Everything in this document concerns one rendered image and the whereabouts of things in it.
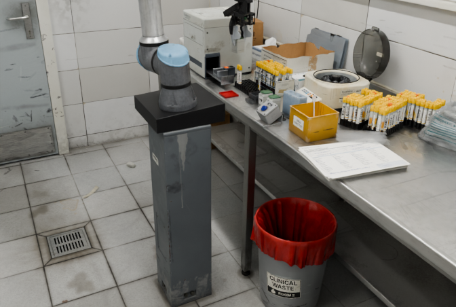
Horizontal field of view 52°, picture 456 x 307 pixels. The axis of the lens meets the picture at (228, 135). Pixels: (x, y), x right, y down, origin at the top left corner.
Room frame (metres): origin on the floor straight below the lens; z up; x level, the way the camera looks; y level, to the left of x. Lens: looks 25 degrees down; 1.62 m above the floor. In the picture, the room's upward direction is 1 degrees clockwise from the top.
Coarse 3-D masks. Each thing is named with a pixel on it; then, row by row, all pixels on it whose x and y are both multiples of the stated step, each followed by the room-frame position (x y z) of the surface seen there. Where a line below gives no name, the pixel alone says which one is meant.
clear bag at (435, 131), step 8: (448, 104) 1.60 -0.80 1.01; (440, 112) 1.57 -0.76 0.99; (448, 112) 1.54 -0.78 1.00; (432, 120) 1.58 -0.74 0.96; (440, 120) 1.55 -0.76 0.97; (448, 120) 1.53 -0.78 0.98; (424, 128) 1.62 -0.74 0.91; (432, 128) 1.57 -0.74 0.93; (440, 128) 1.54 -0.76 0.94; (448, 128) 1.53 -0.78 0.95; (424, 136) 1.58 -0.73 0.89; (432, 136) 1.56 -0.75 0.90; (440, 136) 1.54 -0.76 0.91; (448, 136) 1.52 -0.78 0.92; (440, 144) 1.54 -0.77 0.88; (448, 144) 1.51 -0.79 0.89
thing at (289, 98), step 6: (288, 90) 1.83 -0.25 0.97; (288, 96) 1.79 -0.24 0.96; (294, 96) 1.76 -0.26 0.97; (300, 96) 1.76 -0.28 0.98; (306, 96) 1.76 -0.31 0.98; (288, 102) 1.79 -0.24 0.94; (294, 102) 1.76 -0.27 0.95; (300, 102) 1.74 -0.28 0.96; (306, 102) 1.76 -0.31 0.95; (282, 108) 1.82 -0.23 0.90; (288, 108) 1.79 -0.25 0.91; (288, 114) 1.79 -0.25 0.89
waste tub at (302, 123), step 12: (300, 108) 1.68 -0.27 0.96; (312, 108) 1.70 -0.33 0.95; (324, 108) 1.67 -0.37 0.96; (300, 120) 1.59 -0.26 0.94; (312, 120) 1.55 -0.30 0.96; (324, 120) 1.57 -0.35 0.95; (336, 120) 1.59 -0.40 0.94; (300, 132) 1.59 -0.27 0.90; (312, 132) 1.55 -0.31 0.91; (324, 132) 1.57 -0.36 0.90; (336, 132) 1.60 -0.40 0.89
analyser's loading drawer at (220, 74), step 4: (216, 68) 2.23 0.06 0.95; (220, 68) 2.23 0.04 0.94; (208, 72) 2.26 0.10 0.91; (212, 72) 2.26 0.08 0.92; (216, 72) 2.23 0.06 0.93; (220, 72) 2.18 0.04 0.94; (224, 72) 2.19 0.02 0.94; (212, 76) 2.21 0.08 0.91; (216, 76) 2.18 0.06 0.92; (220, 76) 2.18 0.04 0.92; (224, 76) 2.13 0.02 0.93; (228, 76) 2.14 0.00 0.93; (232, 76) 2.15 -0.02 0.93; (220, 80) 2.14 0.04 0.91; (224, 80) 2.13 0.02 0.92; (228, 80) 2.14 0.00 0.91; (232, 80) 2.15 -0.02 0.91; (224, 84) 2.13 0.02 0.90
